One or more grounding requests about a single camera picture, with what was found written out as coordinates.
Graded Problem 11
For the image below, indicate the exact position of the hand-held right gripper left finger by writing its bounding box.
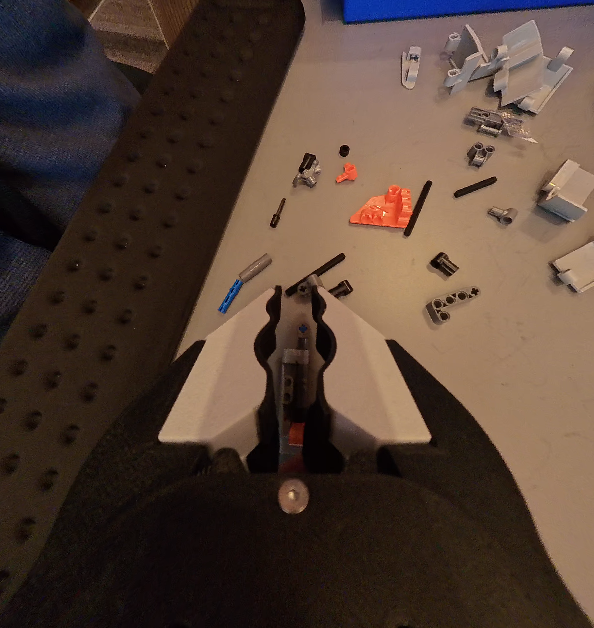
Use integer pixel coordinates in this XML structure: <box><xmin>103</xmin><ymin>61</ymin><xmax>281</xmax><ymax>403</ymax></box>
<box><xmin>159</xmin><ymin>286</ymin><xmax>284</xmax><ymax>473</ymax></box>

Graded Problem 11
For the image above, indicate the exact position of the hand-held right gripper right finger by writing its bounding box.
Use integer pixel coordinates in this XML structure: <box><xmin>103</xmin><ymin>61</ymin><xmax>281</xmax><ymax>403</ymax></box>
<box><xmin>304</xmin><ymin>285</ymin><xmax>432</xmax><ymax>474</ymax></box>

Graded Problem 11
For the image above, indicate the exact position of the grey actuator with orange cap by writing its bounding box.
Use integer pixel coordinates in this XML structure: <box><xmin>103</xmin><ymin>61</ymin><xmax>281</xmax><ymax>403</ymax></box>
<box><xmin>276</xmin><ymin>351</ymin><xmax>310</xmax><ymax>464</ymax></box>

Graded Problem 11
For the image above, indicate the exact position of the light grey thin toy piece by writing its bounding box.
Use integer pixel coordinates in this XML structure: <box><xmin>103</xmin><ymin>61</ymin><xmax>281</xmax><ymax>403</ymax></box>
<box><xmin>401</xmin><ymin>46</ymin><xmax>422</xmax><ymax>90</ymax></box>

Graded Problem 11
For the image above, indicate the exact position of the dark grey angled beam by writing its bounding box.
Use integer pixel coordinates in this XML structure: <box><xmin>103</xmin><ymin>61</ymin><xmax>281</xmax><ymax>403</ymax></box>
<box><xmin>426</xmin><ymin>287</ymin><xmax>480</xmax><ymax>326</ymax></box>

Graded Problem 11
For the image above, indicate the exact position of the blue pin with grey sleeve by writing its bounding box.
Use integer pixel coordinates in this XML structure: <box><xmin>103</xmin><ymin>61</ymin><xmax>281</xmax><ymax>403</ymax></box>
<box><xmin>217</xmin><ymin>252</ymin><xmax>272</xmax><ymax>314</ymax></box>

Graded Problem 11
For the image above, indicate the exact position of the small black connector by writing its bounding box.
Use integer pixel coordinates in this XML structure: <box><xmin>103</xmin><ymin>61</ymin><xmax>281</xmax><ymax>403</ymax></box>
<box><xmin>430</xmin><ymin>252</ymin><xmax>460</xmax><ymax>277</ymax></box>

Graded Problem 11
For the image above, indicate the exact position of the orange wedge panel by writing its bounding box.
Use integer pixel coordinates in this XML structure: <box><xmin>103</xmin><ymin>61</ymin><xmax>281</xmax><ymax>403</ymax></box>
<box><xmin>348</xmin><ymin>185</ymin><xmax>414</xmax><ymax>229</ymax></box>

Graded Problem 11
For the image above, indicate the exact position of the black dimpled foam pad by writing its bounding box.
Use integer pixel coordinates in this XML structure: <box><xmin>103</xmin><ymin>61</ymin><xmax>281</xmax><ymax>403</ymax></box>
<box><xmin>0</xmin><ymin>0</ymin><xmax>307</xmax><ymax>628</ymax></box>

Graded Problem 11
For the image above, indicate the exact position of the grey joint with black pin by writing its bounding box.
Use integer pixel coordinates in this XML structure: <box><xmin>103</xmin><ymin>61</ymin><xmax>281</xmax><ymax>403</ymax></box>
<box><xmin>292</xmin><ymin>152</ymin><xmax>323</xmax><ymax>189</ymax></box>

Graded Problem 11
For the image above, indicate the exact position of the short black axle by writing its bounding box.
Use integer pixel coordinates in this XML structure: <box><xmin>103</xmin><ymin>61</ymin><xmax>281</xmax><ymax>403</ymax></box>
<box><xmin>454</xmin><ymin>176</ymin><xmax>498</xmax><ymax>199</ymax></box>

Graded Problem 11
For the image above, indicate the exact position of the light grey flat clip panel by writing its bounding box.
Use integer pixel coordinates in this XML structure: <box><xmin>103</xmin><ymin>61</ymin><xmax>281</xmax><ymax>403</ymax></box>
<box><xmin>551</xmin><ymin>235</ymin><xmax>594</xmax><ymax>294</ymax></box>

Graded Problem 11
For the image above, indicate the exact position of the dark grey double tube connector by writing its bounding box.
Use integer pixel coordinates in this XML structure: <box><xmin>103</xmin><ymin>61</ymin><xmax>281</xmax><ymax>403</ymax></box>
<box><xmin>467</xmin><ymin>142</ymin><xmax>496</xmax><ymax>168</ymax></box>

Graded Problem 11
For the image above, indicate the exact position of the light grey boxy panel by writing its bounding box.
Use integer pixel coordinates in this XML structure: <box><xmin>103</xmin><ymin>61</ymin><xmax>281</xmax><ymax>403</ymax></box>
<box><xmin>537</xmin><ymin>159</ymin><xmax>594</xmax><ymax>224</ymax></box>

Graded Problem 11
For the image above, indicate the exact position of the dark grey connector block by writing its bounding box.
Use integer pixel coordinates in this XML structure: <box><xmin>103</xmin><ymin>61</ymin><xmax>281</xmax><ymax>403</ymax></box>
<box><xmin>465</xmin><ymin>105</ymin><xmax>506</xmax><ymax>137</ymax></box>

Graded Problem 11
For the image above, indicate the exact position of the small clear plastic wrapper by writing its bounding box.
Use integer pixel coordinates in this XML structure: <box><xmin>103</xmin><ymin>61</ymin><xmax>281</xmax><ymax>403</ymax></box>
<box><xmin>503</xmin><ymin>113</ymin><xmax>539</xmax><ymax>144</ymax></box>

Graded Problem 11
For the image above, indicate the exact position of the person's blue clothed torso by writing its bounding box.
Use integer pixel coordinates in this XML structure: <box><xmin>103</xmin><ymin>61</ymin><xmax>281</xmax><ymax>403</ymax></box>
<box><xmin>0</xmin><ymin>0</ymin><xmax>143</xmax><ymax>369</ymax></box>

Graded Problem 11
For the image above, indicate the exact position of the blue plastic bin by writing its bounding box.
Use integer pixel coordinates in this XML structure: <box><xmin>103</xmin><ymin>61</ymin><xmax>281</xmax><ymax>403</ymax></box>
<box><xmin>343</xmin><ymin>0</ymin><xmax>594</xmax><ymax>25</ymax></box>

